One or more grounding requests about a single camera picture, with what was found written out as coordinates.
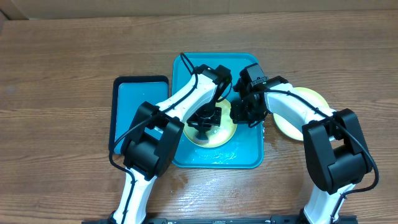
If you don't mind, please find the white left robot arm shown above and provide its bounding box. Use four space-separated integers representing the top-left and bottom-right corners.
106 64 232 223

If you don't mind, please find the yellow plate with stain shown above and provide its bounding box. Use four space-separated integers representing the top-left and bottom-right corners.
273 87 329 141

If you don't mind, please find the small black water tray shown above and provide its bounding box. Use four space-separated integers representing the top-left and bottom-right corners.
108 75 169 154

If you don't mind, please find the green scrubbing sponge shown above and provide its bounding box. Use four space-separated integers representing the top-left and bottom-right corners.
195 130 208 141

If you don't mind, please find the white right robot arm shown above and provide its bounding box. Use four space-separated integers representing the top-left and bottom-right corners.
230 77 377 223

